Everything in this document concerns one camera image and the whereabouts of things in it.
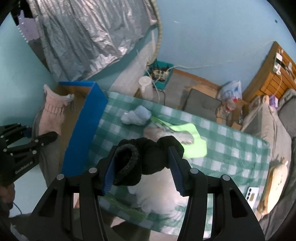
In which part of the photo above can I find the grey patterned cloth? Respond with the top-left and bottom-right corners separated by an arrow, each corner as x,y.
143,126 -> 194,145

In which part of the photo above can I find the clear plastic water bottle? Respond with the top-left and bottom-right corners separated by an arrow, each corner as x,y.
223,97 -> 238,116

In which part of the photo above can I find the light blue sock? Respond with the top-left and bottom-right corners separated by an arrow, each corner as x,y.
121,105 -> 152,126

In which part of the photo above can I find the person's left hand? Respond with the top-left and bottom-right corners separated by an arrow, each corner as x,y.
1,183 -> 16,212

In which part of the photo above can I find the white plastic jug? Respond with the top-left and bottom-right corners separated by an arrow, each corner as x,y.
138,76 -> 154,101

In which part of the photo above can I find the beige plush toy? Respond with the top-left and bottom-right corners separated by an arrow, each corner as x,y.
257,157 -> 288,215

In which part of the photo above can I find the green knitted dishcloth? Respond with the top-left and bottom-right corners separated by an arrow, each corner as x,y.
104,194 -> 148,221

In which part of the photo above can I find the white wall cable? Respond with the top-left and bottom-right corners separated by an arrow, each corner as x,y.
152,41 -> 276,90

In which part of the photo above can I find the blue edged cardboard box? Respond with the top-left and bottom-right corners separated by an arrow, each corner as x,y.
55,81 -> 107,177

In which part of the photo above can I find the bright green cloth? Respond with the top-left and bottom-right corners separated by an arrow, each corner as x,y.
144,116 -> 207,159

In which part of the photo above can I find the wooden slatted headboard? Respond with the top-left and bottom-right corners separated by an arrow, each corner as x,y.
242,41 -> 295,103

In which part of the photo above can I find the silver crinkled cover sheet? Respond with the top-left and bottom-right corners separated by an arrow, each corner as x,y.
28,1 -> 157,82

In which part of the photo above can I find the white plastic bag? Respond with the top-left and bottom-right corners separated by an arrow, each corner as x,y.
217,80 -> 242,100

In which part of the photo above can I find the white smartphone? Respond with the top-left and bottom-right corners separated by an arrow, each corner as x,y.
245,186 -> 259,209

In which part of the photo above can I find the green white checkered tablecloth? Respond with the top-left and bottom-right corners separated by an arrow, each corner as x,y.
86,91 -> 270,235

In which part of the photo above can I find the teal crate with power strip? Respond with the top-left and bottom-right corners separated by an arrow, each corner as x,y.
144,59 -> 174,90

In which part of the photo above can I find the white mesh bath pouf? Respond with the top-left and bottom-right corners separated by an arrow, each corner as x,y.
128,168 -> 188,215

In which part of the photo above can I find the black sock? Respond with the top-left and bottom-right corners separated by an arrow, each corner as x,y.
113,136 -> 184,186

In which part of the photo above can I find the dark grey seat cushion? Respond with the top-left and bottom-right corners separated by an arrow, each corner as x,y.
182,89 -> 222,122

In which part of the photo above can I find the pink knitted garment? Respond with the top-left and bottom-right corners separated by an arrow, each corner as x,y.
35,84 -> 75,136

